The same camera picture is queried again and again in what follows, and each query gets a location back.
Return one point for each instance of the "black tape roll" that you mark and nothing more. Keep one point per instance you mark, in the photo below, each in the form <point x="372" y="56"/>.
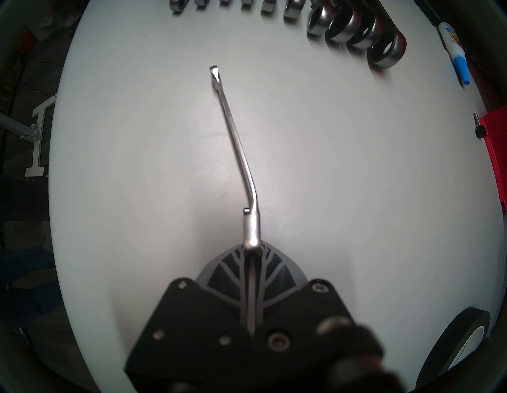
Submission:
<point x="447" y="344"/>

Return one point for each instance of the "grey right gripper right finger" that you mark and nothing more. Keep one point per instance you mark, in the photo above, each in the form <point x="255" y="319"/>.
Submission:
<point x="301" y="317"/>

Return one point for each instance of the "black marker pen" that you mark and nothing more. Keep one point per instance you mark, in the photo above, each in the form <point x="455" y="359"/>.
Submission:
<point x="475" y="61"/>

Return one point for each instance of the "large chrome combination wrench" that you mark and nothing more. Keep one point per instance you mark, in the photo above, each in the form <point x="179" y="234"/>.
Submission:
<point x="396" y="49"/>

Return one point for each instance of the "black cylindrical rod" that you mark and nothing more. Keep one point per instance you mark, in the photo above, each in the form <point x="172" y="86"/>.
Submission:
<point x="429" y="11"/>

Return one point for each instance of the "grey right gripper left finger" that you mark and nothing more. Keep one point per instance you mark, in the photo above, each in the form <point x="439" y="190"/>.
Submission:
<point x="190" y="329"/>

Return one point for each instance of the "red parts bin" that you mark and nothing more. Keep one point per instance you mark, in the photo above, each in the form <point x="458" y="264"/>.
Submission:
<point x="497" y="150"/>

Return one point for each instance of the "white glue bottle blue tip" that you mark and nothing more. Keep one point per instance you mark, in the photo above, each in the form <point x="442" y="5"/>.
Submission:
<point x="453" y="39"/>

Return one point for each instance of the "small chrome ratcheting wrench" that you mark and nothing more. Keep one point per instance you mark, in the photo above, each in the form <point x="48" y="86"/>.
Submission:
<point x="237" y="150"/>

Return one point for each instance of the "white table leg frame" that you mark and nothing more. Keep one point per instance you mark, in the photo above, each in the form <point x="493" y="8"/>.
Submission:
<point x="39" y="134"/>

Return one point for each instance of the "small black knob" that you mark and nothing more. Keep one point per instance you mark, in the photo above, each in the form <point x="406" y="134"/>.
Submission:
<point x="480" y="130"/>

